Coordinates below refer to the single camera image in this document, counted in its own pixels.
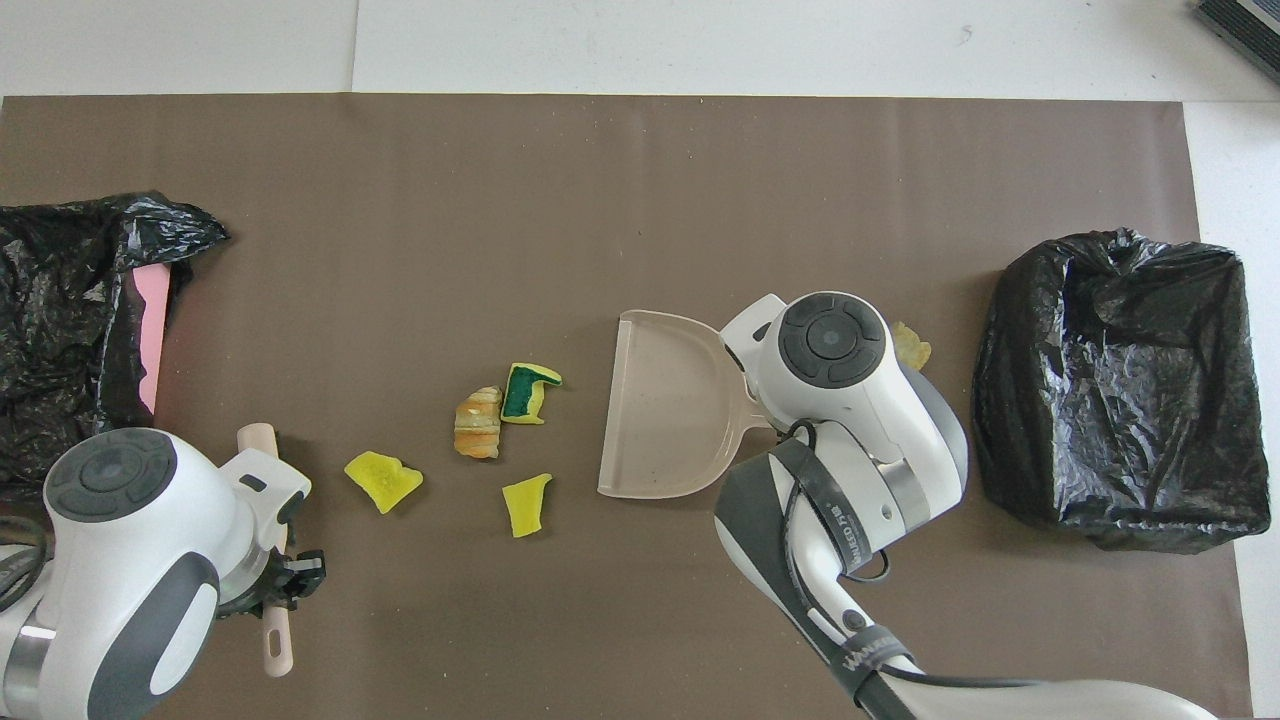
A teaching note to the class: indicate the yellow green sponge piece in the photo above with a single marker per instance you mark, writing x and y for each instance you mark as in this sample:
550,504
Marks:
525,395

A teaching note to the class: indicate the large yellow sponge piece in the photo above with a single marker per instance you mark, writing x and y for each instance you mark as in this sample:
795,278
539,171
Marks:
382,480

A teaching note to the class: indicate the black ridged device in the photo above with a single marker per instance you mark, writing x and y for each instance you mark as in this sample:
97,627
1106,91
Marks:
1250,25

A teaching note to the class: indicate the pale pink dustpan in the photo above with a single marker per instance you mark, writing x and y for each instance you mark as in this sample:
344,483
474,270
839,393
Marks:
665,410

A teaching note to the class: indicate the loose black trash bag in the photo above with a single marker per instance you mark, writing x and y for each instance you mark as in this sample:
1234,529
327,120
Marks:
70,320

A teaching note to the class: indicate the pink plastic bin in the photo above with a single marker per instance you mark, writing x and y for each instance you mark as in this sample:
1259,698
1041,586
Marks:
152,330

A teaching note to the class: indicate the large striped croissant toy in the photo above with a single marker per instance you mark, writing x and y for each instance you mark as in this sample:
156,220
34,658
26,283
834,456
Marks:
478,425

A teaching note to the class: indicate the beige hand brush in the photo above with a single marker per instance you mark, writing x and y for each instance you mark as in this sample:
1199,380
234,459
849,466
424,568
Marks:
278,645

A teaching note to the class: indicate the small yellow sponge piece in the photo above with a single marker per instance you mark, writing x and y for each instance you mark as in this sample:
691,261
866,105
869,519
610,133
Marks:
527,505

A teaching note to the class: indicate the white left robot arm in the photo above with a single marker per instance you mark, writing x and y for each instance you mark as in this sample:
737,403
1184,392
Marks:
140,560

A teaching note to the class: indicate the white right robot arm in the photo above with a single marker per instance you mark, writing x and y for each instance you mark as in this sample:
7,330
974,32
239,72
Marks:
850,400

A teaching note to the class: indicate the brown paper table mat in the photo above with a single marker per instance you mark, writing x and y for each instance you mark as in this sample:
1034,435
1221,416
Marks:
640,160

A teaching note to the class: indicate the black bag lined bin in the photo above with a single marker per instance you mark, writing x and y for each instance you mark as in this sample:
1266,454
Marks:
1120,400

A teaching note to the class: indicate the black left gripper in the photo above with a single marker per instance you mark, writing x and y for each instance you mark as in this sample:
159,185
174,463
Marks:
275,590

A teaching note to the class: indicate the pale chip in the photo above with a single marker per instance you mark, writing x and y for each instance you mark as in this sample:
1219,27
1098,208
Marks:
912,348

